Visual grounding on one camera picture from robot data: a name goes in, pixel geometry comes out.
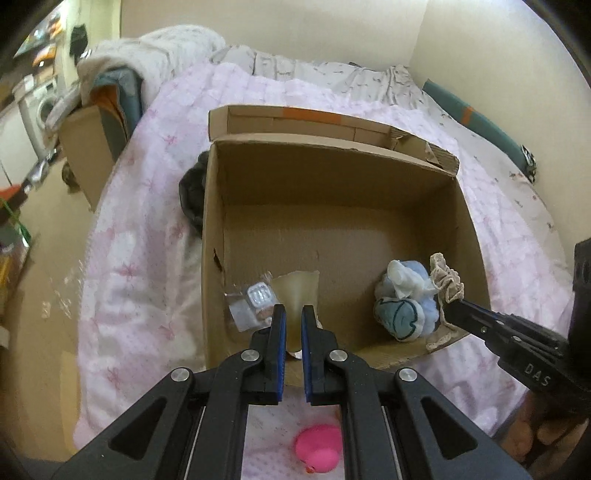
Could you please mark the black hanging garment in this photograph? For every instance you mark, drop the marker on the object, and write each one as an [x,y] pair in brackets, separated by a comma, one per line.
[78,39]

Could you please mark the clear plastic packet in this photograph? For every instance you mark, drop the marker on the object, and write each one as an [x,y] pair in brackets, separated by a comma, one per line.
[258,295]

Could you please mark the person's right hand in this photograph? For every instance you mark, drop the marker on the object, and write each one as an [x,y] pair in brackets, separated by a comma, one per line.
[545,429]

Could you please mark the tan translucent pouch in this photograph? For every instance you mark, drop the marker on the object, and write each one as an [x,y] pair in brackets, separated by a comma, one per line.
[295,290]

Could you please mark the blue white plush toy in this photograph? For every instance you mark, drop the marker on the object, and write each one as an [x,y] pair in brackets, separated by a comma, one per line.
[399,321]

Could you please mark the white washing machine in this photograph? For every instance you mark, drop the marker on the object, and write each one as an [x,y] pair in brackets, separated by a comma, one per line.
[39,110]

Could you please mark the tabby cat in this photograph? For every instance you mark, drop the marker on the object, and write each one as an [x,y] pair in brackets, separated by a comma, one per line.
[69,177]

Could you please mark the folded teal orange bedding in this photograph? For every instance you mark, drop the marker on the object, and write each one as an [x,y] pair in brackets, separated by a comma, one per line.
[115,92]

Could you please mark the pink rubber duck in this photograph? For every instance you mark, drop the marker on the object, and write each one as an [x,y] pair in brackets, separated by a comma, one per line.
[318,443]

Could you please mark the beige lace scrunchie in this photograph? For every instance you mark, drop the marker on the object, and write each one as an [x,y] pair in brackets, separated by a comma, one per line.
[445,277]

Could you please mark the white frilly cloth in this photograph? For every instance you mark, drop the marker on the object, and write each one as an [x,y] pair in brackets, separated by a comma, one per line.
[401,277]

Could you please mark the beige wooden cabinet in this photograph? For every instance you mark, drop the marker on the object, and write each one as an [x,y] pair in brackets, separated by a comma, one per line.
[87,147]

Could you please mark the teal rolled mat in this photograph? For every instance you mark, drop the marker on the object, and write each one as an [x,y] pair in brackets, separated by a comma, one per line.
[480,120]

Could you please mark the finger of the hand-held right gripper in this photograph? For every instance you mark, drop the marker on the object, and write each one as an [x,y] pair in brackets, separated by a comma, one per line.
[485,334]
[508,323]

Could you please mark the dark cloth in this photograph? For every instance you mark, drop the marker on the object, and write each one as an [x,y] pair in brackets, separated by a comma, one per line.
[191,198]

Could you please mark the white printed duvet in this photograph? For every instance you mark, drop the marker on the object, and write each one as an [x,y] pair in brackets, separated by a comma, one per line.
[323,74]

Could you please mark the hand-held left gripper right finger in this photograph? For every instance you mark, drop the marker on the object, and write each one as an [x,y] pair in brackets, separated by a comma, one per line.
[308,350]

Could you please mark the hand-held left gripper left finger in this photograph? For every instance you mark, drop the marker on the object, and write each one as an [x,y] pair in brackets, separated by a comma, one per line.
[279,350]

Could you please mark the brown cardboard box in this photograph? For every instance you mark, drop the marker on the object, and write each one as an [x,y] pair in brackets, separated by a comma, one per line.
[332,217]

